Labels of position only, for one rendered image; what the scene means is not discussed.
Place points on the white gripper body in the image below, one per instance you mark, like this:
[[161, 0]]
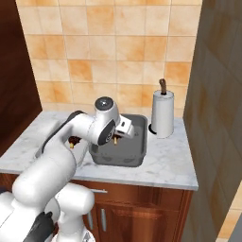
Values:
[[129, 131]]

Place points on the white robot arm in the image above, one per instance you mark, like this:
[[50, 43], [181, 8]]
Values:
[[53, 164]]

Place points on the dark brown tap, gold tips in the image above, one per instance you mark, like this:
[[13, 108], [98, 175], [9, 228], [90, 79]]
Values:
[[115, 140]]

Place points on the grey sink basin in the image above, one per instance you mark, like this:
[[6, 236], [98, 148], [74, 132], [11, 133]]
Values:
[[126, 154]]

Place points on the white paper towel roll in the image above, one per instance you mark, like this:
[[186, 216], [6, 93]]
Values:
[[162, 113]]

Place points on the brown paper towel holder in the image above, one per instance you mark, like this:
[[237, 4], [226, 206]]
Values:
[[163, 85]]

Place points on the brown wooden drawer front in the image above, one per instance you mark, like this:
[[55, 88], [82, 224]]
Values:
[[141, 191]]

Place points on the brown wooden cupboard door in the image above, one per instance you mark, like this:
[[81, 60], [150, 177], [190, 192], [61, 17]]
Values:
[[91, 233], [141, 222]]

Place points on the dark wooden tall cupboard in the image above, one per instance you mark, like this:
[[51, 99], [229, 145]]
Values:
[[15, 78]]

